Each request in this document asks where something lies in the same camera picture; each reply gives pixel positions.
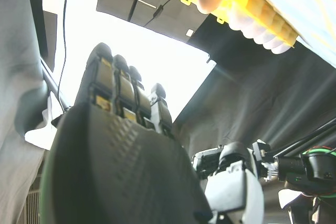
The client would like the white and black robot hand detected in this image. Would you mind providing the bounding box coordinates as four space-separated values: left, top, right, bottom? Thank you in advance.
39 42 265 224

